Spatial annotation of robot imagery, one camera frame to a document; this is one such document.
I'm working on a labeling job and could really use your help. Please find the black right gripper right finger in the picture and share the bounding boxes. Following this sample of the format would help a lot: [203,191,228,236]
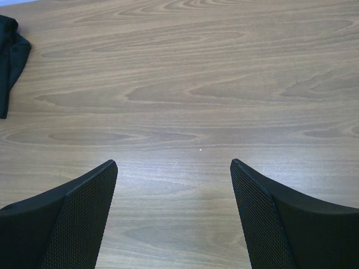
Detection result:
[230,159,358,268]

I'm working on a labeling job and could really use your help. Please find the black t-shirt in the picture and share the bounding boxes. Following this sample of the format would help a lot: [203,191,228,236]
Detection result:
[1,15,31,119]

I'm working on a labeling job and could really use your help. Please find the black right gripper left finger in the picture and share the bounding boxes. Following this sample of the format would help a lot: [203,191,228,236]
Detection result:
[1,160,118,268]

